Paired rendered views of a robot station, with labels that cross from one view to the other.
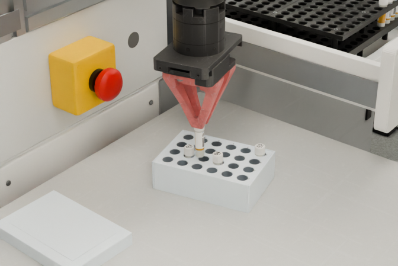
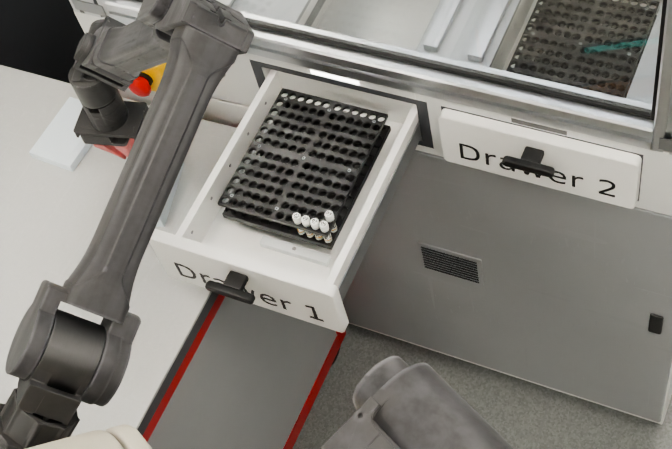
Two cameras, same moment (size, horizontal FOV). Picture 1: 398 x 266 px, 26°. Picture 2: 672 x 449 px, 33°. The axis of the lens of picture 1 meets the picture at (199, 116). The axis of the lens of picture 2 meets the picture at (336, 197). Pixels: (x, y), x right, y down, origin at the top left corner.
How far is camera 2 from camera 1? 1.87 m
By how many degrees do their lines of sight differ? 66
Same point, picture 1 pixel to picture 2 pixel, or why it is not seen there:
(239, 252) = (72, 229)
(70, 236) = (60, 138)
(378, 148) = not seen: outside the picture
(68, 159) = not seen: hidden behind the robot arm
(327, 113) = (550, 275)
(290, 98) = (468, 223)
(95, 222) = (77, 144)
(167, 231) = (89, 185)
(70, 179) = not seen: hidden behind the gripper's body
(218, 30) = (93, 120)
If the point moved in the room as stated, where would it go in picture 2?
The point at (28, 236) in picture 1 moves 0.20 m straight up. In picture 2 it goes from (59, 118) to (13, 40)
